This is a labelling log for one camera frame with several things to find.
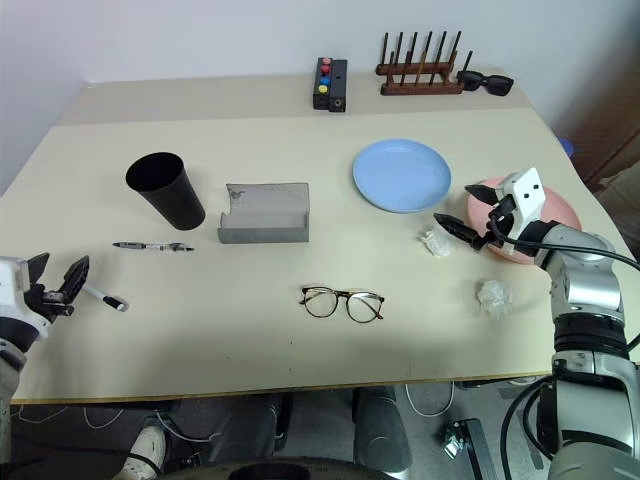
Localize white floor cable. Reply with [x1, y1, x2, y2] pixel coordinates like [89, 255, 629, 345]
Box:
[403, 381, 457, 419]

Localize brown cardboard box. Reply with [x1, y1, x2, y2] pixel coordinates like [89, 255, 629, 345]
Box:
[593, 166, 640, 241]

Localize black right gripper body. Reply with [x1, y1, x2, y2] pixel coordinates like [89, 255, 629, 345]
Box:
[478, 192, 520, 252]

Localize light blue plate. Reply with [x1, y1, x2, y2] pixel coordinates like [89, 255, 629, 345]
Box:
[352, 138, 453, 215]

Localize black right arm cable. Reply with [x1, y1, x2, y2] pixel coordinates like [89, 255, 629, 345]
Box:
[486, 201, 640, 275]

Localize dark round base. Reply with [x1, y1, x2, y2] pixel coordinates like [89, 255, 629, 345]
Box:
[164, 454, 396, 480]

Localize pink plate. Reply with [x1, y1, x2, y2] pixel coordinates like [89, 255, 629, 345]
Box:
[464, 175, 584, 264]

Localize black sunglasses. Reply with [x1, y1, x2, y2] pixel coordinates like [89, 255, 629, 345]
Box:
[456, 70, 515, 97]

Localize clear black ballpoint pen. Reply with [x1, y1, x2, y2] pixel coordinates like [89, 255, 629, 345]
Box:
[112, 241, 196, 253]

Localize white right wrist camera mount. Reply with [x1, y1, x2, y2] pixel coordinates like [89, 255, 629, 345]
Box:
[497, 168, 545, 260]

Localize dark rounded grey shape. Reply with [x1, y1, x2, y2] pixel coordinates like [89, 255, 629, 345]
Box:
[351, 384, 414, 471]

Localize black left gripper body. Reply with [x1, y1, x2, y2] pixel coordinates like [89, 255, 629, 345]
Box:
[23, 283, 77, 324]

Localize crumpled white paper ball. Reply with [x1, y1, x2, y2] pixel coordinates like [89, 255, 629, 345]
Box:
[417, 224, 456, 259]
[474, 279, 515, 320]

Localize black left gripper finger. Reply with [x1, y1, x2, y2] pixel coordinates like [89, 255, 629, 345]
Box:
[27, 252, 52, 290]
[54, 255, 91, 304]

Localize tortoiseshell eyeglasses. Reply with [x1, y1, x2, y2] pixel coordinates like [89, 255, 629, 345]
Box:
[299, 285, 386, 324]

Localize white marker pen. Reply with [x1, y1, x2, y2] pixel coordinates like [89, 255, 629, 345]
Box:
[82, 284, 129, 312]

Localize black plastic cup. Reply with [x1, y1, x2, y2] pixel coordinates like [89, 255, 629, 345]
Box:
[125, 151, 207, 232]

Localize brown wooden peg rack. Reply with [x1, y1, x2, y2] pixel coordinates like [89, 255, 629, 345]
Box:
[375, 30, 475, 97]

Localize grey tray holder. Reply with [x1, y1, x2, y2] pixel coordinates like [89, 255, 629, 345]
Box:
[216, 181, 312, 246]

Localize black metal bracket with caster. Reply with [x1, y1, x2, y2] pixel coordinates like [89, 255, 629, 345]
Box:
[438, 418, 495, 480]

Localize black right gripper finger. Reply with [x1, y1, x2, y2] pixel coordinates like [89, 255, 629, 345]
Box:
[464, 183, 502, 207]
[433, 212, 490, 251]

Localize black box with coloured buttons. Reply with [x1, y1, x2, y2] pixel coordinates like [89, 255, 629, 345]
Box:
[312, 56, 349, 114]

